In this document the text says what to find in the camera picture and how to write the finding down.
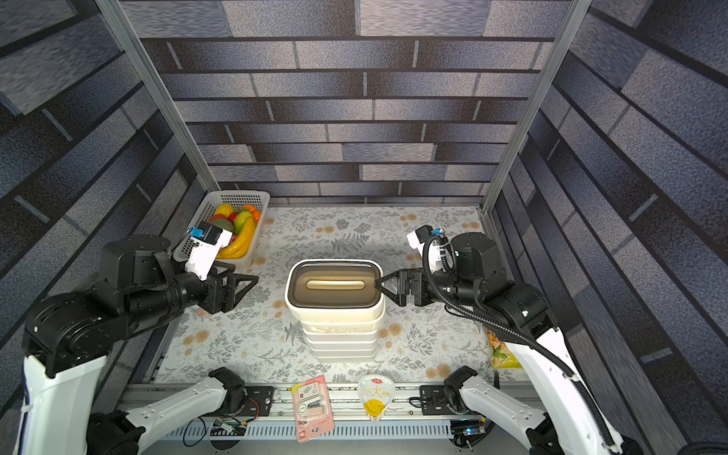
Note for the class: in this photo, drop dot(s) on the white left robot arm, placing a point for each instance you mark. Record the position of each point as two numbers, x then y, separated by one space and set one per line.
68 338

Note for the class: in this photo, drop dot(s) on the yellow smiley snack cup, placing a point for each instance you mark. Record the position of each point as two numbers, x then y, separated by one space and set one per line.
375 393

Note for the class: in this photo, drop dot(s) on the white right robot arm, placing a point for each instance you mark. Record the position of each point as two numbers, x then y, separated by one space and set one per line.
466 275

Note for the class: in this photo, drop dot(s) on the orange toy fruit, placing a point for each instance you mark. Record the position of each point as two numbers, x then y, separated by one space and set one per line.
254 213

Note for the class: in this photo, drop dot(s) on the yellow toy banana bunch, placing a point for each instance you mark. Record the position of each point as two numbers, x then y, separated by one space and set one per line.
240 246

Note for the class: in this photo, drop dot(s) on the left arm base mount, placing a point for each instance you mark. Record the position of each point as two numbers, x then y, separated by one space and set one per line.
258 403

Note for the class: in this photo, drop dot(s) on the green toy mango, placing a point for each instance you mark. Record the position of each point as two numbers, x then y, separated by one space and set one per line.
223 224

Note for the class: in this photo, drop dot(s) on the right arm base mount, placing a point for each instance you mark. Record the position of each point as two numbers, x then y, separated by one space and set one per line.
433 400

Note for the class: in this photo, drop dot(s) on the white plastic fruit basket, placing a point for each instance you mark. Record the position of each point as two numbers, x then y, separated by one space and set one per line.
237 199

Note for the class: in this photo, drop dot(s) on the yellow-green toy pear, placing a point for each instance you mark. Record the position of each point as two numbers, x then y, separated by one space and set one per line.
240 220

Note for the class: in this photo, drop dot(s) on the wooden lid tissue box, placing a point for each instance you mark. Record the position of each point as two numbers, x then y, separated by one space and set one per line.
339 338

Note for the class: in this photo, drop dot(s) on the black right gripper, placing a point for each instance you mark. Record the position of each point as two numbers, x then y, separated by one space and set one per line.
409 287

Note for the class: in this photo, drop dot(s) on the dark brown lid tissue box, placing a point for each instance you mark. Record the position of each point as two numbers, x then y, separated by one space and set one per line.
334 291

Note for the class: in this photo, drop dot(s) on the grey lid tissue box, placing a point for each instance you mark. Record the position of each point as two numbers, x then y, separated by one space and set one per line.
342 346
345 359
368 352

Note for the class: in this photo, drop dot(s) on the brown lid rounded tissue box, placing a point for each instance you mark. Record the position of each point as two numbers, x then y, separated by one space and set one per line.
344 327

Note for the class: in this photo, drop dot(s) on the yellow toy lemon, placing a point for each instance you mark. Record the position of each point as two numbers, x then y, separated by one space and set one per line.
224 210

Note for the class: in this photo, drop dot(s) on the pink blister pack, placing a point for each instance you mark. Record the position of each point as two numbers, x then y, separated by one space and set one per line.
312 409

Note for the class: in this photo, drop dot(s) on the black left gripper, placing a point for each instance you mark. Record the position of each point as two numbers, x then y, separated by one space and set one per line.
223 299

